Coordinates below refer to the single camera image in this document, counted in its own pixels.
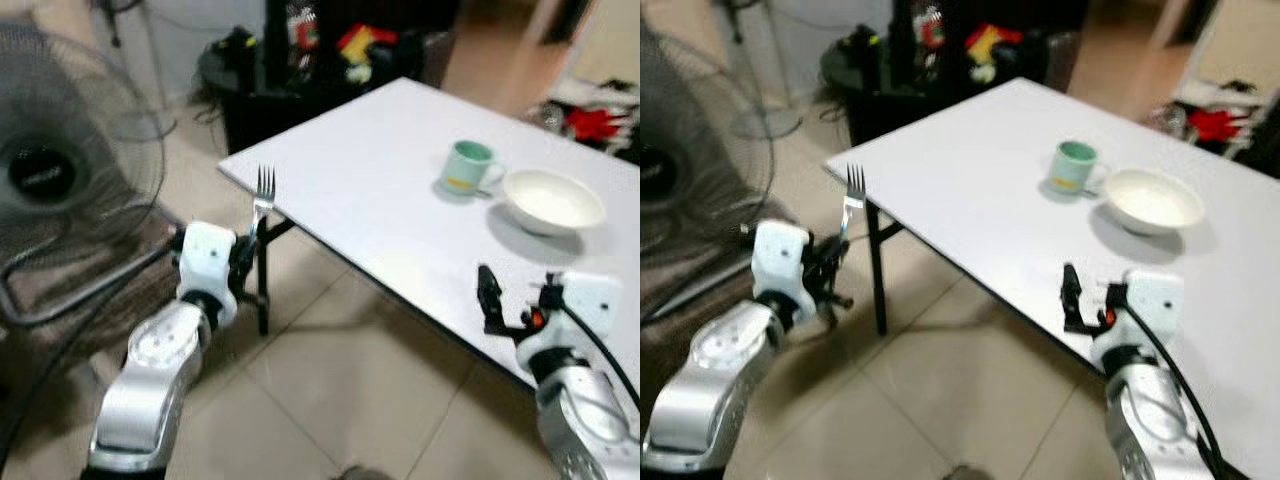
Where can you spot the silver fork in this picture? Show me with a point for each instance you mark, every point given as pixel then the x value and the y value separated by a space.
pixel 265 185
pixel 855 185

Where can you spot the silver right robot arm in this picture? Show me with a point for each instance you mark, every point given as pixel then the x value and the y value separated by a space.
pixel 590 420
pixel 1160 420

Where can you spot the black white-table leg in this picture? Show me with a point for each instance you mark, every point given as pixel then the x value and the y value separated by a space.
pixel 878 290
pixel 262 300

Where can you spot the white bowl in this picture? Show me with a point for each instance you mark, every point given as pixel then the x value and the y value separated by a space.
pixel 555 205
pixel 1155 205

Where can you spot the green mug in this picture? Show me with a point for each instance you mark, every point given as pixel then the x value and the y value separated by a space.
pixel 460 170
pixel 1070 170

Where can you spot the black round table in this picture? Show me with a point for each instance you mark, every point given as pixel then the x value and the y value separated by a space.
pixel 920 100
pixel 300 105

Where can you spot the black standing fan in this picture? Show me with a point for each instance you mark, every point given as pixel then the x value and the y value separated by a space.
pixel 40 170
pixel 655 165

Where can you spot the red cloth item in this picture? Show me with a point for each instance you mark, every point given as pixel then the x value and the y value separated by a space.
pixel 1220 125
pixel 595 123

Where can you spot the black yellow object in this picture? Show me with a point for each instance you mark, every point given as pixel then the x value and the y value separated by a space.
pixel 865 48
pixel 238 50

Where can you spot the red yellow object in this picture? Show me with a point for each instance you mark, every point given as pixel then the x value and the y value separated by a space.
pixel 992 42
pixel 365 42

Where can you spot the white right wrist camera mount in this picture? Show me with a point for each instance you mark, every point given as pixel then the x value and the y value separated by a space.
pixel 580 305
pixel 1150 300

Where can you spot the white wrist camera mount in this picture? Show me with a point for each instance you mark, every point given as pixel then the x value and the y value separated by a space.
pixel 1150 300
pixel 205 260
pixel 580 305
pixel 780 260

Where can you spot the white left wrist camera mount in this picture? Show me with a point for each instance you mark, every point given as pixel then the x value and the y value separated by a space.
pixel 205 260
pixel 780 260

